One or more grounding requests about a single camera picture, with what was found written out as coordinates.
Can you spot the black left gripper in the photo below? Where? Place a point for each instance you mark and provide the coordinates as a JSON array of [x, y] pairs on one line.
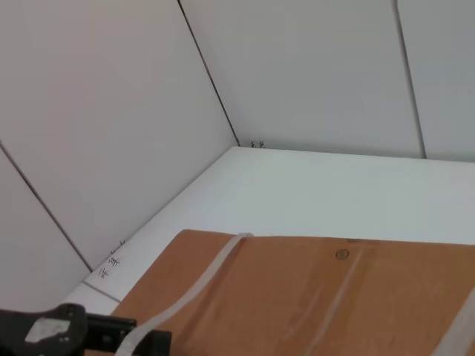
[[74, 333]]

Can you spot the brown cardboard box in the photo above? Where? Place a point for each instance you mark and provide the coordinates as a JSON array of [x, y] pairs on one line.
[[278, 300]]

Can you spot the clear packing tape strip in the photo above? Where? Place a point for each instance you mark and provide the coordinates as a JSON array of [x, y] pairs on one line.
[[343, 293]]

